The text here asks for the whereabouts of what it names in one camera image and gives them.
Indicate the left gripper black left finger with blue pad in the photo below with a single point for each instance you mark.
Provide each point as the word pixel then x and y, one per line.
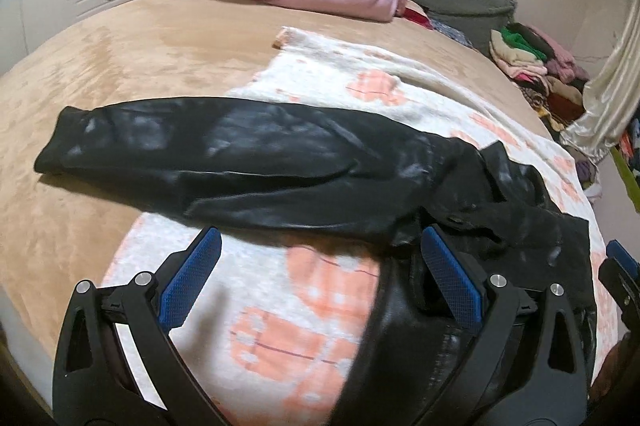
pixel 92 381

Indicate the red dark clothes by quilt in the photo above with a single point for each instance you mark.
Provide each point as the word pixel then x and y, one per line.
pixel 413 12

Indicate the pile of folded clothes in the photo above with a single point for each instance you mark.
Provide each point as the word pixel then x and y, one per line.
pixel 546 74

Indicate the tan bed cover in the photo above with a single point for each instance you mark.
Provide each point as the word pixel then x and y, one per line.
pixel 54 235

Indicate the white orange patterned blanket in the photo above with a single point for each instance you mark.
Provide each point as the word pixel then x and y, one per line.
pixel 275 329

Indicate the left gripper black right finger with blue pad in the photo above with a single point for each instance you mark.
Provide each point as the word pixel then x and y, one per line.
pixel 527 360

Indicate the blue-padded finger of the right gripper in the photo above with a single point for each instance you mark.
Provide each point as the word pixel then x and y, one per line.
pixel 615 250

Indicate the black leather jacket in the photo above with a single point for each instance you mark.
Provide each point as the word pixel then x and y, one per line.
pixel 288 167

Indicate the cream satin curtain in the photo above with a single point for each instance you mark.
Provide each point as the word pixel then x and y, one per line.
pixel 610 99

